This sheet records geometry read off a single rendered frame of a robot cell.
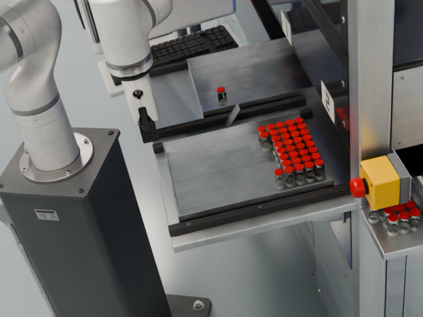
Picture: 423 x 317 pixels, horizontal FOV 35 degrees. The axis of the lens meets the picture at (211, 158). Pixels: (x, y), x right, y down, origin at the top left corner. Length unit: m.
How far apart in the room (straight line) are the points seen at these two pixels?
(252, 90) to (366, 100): 0.58
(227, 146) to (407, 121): 0.48
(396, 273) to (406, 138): 0.41
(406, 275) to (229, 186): 0.48
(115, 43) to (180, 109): 0.61
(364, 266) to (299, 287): 0.85
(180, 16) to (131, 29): 1.07
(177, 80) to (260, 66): 0.23
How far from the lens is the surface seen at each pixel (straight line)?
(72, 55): 3.94
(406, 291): 1.75
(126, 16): 1.18
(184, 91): 1.85
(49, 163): 1.71
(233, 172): 1.56
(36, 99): 1.60
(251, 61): 1.92
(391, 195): 1.33
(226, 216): 1.44
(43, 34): 1.56
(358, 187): 1.32
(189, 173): 1.58
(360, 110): 1.29
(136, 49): 1.22
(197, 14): 2.28
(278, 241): 2.59
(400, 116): 1.34
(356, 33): 1.21
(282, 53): 1.94
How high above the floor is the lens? 1.92
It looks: 40 degrees down
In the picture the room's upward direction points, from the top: 11 degrees counter-clockwise
